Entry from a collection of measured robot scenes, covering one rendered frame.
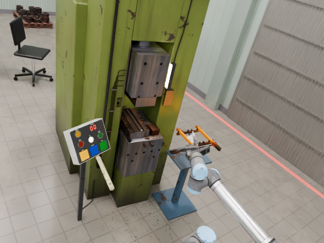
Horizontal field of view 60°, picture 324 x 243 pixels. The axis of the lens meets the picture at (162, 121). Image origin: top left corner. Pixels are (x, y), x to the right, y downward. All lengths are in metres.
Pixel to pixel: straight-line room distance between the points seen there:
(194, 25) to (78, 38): 1.04
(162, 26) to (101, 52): 0.55
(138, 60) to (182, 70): 0.60
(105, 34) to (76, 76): 0.72
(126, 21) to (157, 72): 0.49
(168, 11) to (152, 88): 0.65
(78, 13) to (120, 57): 0.55
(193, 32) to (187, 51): 0.18
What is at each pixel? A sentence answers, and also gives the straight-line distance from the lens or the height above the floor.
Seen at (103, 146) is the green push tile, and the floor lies 1.01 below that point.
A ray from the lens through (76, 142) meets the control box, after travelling 2.28.
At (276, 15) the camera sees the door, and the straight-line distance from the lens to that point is 4.93.
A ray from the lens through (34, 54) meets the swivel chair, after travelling 5.39.
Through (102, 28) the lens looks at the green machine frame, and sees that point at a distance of 2.28.
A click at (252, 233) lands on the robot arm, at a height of 1.26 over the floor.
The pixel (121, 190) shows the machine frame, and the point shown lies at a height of 0.27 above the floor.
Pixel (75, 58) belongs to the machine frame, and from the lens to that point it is 2.79.
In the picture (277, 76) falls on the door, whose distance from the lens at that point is 4.88.
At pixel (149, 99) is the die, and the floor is 1.34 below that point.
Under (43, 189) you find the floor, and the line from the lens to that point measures 3.47.
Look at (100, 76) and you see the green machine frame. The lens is 2.42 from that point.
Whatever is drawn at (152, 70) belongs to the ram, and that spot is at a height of 1.62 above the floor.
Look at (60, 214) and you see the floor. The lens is 3.22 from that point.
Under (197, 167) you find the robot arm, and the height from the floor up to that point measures 1.49.
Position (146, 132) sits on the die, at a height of 0.96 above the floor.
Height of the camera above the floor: 2.52
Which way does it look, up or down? 31 degrees down
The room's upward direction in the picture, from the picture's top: 14 degrees clockwise
